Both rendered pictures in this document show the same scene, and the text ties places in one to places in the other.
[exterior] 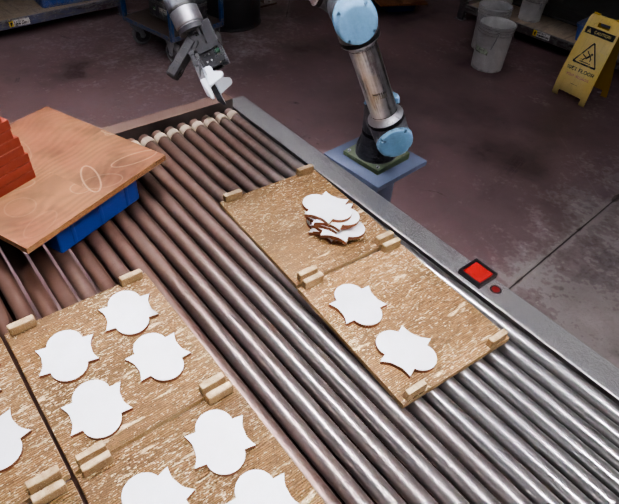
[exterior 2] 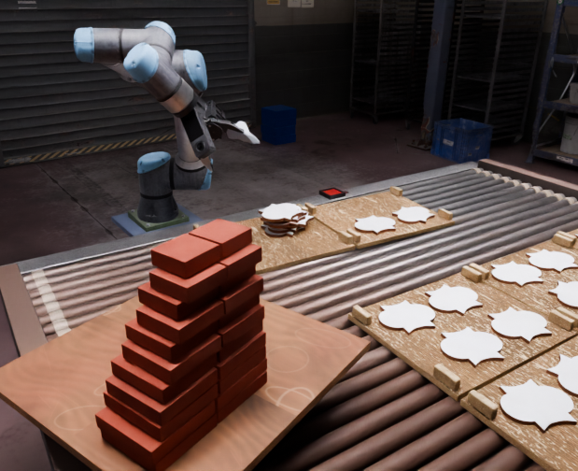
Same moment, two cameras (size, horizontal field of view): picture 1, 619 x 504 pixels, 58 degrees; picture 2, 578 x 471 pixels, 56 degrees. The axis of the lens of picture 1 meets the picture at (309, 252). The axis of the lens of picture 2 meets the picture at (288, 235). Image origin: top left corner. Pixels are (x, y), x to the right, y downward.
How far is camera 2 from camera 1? 1.87 m
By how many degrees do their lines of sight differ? 67
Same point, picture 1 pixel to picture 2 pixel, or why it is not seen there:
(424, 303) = (367, 207)
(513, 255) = not seen: hidden behind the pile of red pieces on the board
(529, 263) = not seen: hidden behind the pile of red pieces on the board
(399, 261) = (324, 210)
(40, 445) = (567, 350)
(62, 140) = (117, 345)
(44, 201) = (274, 341)
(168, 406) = (497, 295)
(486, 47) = not seen: outside the picture
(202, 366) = (453, 282)
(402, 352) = (415, 214)
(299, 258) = (322, 242)
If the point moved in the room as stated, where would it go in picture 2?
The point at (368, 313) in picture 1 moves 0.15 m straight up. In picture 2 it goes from (384, 221) to (387, 178)
